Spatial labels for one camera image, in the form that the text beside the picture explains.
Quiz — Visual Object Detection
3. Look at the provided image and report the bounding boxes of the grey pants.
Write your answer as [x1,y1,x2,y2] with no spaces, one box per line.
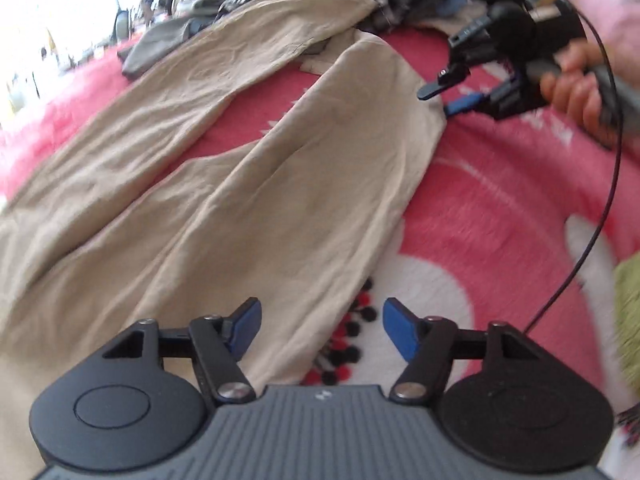
[117,0,261,81]

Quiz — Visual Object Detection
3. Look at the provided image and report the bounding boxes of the red floral blanket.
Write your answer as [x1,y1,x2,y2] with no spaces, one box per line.
[0,0,640,466]

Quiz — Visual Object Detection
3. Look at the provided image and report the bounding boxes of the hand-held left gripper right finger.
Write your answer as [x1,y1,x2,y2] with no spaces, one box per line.
[382,297,543,405]

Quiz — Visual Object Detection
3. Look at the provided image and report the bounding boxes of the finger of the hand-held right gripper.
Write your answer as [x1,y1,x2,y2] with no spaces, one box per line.
[444,79,547,122]
[417,16,501,102]

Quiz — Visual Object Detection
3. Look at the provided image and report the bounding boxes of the khaki pants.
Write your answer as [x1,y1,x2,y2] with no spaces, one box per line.
[0,0,448,466]

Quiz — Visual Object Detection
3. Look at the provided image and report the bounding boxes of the green fleece clothing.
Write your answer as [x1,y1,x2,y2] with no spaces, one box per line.
[614,254,640,377]

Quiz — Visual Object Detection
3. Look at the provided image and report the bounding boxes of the person's right hand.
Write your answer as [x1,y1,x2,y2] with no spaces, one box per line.
[540,40,610,147]

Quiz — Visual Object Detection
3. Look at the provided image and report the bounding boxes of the black cable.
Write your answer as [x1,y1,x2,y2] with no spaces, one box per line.
[522,0,624,335]

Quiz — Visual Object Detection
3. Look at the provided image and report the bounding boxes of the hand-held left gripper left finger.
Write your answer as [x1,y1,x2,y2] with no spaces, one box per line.
[102,297,263,405]

